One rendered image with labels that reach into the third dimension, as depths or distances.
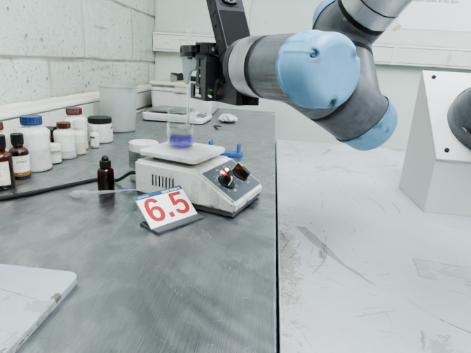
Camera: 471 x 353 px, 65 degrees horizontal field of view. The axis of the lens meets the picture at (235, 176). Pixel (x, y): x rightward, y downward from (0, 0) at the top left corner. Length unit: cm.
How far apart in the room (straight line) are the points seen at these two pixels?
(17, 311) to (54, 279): 5
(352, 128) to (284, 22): 166
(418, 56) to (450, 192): 144
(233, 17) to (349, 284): 38
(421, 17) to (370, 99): 176
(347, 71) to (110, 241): 37
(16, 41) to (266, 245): 85
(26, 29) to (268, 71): 87
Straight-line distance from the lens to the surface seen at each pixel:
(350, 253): 55
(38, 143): 87
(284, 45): 40
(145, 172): 67
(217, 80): 55
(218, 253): 50
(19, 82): 115
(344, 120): 45
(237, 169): 68
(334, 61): 38
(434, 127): 78
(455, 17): 227
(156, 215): 58
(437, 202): 78
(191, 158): 62
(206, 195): 62
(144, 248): 52
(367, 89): 46
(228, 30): 54
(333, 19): 54
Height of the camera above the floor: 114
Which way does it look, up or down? 17 degrees down
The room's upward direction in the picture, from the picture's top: 3 degrees clockwise
